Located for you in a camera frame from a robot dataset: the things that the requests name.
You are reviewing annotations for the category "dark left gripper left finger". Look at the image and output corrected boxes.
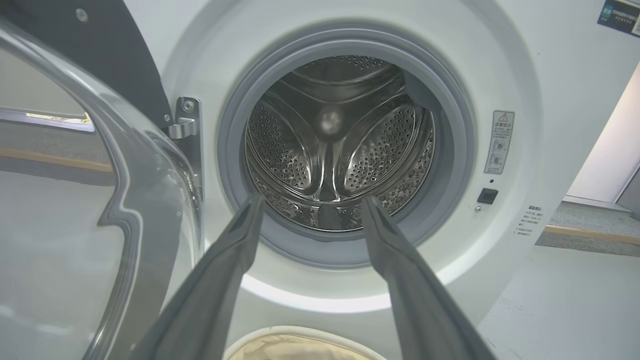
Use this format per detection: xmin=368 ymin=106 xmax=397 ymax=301
xmin=130 ymin=192 xmax=266 ymax=360

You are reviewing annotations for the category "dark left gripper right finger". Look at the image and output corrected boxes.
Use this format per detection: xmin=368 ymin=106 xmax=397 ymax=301
xmin=360 ymin=195 xmax=496 ymax=360

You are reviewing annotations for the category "black round glass washer door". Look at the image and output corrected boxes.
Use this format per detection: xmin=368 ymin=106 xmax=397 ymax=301
xmin=0 ymin=0 xmax=203 ymax=360

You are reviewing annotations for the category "metal door hinge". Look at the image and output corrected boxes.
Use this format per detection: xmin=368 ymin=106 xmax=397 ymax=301
xmin=167 ymin=96 xmax=204 ymax=201

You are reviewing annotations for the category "stainless steel drum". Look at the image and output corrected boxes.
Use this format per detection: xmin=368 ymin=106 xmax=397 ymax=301
xmin=245 ymin=55 xmax=436 ymax=232

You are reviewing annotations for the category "white front-load washing machine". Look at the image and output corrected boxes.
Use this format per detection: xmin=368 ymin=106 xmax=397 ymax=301
xmin=122 ymin=0 xmax=640 ymax=360

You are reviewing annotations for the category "cream canvas laundry basket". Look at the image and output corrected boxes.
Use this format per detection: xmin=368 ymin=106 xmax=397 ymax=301
xmin=222 ymin=325 xmax=387 ymax=360

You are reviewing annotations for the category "black text label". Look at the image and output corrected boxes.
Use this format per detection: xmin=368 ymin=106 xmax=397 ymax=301
xmin=515 ymin=205 xmax=544 ymax=237

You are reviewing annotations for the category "grey warning sticker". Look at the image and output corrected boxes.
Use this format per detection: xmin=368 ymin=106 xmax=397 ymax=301
xmin=484 ymin=110 xmax=515 ymax=175

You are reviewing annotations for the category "dark brand sticker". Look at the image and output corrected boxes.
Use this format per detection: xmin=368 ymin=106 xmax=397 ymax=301
xmin=597 ymin=0 xmax=640 ymax=38

